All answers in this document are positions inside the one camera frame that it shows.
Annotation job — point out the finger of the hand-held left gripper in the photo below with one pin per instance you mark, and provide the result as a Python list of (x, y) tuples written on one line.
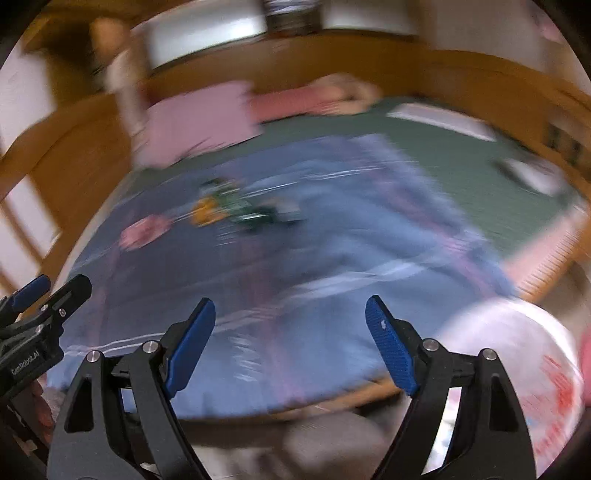
[(30, 290), (71, 293)]

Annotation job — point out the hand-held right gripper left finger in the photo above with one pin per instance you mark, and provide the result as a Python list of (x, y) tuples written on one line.
[(191, 346)]

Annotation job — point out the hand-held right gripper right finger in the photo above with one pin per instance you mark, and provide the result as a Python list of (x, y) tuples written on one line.
[(392, 350)]

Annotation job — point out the pink plastic bag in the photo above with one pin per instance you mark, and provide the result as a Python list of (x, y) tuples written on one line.
[(143, 233)]

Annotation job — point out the white plastic bag red print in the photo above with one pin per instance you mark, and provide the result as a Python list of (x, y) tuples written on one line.
[(521, 369)]

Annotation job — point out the orange snack packet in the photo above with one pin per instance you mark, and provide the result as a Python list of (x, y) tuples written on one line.
[(207, 211)]

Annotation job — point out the green snack packet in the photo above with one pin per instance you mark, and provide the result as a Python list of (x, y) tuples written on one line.
[(242, 210)]

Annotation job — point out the person's left hand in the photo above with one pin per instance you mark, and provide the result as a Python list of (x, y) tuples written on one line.
[(44, 408)]

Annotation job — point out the grey cloth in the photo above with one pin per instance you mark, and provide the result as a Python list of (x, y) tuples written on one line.
[(337, 438)]

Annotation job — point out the blue striped blanket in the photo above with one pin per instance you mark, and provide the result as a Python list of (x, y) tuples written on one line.
[(323, 230)]

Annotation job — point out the wooden bed surround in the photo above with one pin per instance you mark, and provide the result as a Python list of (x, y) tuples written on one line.
[(69, 152)]

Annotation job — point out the pink patterned sheet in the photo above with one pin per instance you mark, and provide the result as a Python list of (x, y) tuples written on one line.
[(545, 263)]

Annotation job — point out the green bed sheet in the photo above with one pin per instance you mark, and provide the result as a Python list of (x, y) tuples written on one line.
[(438, 161)]

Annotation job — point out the white hanging cloth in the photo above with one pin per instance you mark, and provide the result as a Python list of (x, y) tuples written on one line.
[(124, 92)]

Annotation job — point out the pink pillow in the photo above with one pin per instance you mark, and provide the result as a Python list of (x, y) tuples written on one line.
[(198, 127)]

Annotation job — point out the white and black object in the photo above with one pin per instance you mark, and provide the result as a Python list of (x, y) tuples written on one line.
[(531, 174)]

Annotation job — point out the flat white box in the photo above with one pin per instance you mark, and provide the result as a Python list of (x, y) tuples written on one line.
[(443, 119)]

